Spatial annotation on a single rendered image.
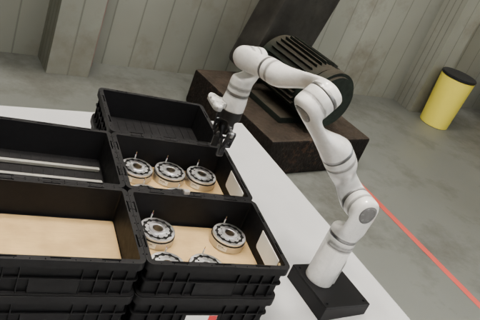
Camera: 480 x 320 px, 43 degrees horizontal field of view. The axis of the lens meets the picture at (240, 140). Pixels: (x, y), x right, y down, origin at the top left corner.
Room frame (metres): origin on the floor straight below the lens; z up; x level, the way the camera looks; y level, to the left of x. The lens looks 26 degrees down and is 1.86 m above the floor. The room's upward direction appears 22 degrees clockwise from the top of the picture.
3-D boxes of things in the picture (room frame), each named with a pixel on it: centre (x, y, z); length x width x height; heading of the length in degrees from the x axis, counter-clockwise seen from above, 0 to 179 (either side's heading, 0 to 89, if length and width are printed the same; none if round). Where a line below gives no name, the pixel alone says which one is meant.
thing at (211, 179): (1.73, 0.07, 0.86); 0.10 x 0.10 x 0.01
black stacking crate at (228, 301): (1.35, -0.01, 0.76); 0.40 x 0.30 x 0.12; 119
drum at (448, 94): (5.98, -1.78, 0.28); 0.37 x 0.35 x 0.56; 128
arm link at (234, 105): (1.69, 0.08, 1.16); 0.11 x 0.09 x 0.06; 119
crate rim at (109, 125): (1.88, 0.29, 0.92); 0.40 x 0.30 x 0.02; 119
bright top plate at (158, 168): (1.67, 0.17, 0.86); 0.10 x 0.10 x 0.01
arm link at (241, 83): (1.71, 0.05, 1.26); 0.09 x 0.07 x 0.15; 133
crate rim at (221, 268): (1.35, -0.01, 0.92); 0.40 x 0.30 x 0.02; 119
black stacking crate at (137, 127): (1.88, 0.29, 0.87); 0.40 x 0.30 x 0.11; 119
